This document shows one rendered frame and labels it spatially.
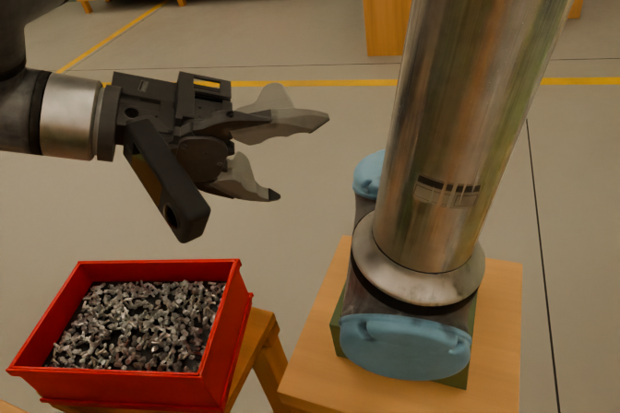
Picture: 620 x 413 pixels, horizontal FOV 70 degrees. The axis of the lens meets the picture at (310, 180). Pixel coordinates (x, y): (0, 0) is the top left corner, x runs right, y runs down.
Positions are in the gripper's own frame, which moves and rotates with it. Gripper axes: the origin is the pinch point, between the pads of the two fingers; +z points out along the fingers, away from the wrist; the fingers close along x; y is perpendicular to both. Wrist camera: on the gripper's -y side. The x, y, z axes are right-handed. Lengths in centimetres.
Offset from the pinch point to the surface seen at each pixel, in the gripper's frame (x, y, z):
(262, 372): 54, -10, 11
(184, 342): 37.8, -8.5, -6.4
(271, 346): 45.6, -7.5, 10.3
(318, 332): 30.5, -9.1, 13.3
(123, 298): 47, 2, -16
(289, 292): 132, 34, 48
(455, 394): 18.3, -20.7, 26.8
